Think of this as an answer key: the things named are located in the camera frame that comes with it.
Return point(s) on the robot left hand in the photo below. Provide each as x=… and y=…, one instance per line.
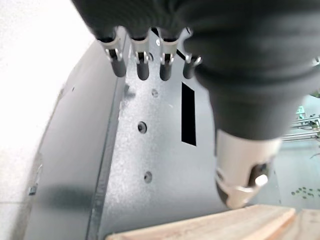
x=245, y=62

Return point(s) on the silver robot leg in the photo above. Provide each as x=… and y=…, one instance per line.
x=160, y=155

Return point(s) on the light wooden plank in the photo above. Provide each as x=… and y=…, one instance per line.
x=306, y=225
x=200, y=226

